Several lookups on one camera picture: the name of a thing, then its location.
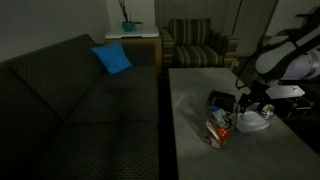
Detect teal plant pot with stems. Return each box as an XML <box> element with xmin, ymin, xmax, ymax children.
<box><xmin>118</xmin><ymin>0</ymin><xmax>136</xmax><ymax>33</ymax></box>

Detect white board on side table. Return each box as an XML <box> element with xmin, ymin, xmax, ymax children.
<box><xmin>104</xmin><ymin>25</ymin><xmax>160</xmax><ymax>40</ymax></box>

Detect window blinds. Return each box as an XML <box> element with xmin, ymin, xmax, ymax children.
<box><xmin>154</xmin><ymin>0</ymin><xmax>242</xmax><ymax>34</ymax></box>

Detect dark patterned fabric sofa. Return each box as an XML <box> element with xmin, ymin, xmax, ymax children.
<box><xmin>0</xmin><ymin>33</ymin><xmax>161</xmax><ymax>180</ymax></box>

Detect striped armchair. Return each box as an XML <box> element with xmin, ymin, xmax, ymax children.
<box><xmin>159</xmin><ymin>17</ymin><xmax>240</xmax><ymax>71</ymax></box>

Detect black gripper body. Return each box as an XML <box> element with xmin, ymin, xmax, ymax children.
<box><xmin>248</xmin><ymin>79</ymin><xmax>278</xmax><ymax>105</ymax></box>

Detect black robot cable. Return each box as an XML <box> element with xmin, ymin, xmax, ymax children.
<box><xmin>235</xmin><ymin>33</ymin><xmax>320</xmax><ymax>91</ymax></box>

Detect blue throw pillow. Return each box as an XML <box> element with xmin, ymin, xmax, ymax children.
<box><xmin>90</xmin><ymin>41</ymin><xmax>133</xmax><ymax>75</ymax></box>

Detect clear container with snacks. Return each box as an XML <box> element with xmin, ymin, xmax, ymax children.
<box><xmin>203</xmin><ymin>102</ymin><xmax>239</xmax><ymax>150</ymax></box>

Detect glass jar candle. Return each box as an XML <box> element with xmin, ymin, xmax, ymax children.
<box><xmin>259</xmin><ymin>103</ymin><xmax>276</xmax><ymax>120</ymax></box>

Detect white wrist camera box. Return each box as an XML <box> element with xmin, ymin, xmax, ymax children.
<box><xmin>265</xmin><ymin>84</ymin><xmax>306</xmax><ymax>100</ymax></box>

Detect wooden side table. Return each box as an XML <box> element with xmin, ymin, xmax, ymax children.
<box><xmin>104</xmin><ymin>25</ymin><xmax>163</xmax><ymax>74</ymax></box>

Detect black low device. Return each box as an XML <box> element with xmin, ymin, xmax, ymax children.
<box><xmin>286</xmin><ymin>96</ymin><xmax>315</xmax><ymax>118</ymax></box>

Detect white lid with round button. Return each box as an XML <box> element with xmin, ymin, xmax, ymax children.
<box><xmin>235</xmin><ymin>111</ymin><xmax>270</xmax><ymax>134</ymax></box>

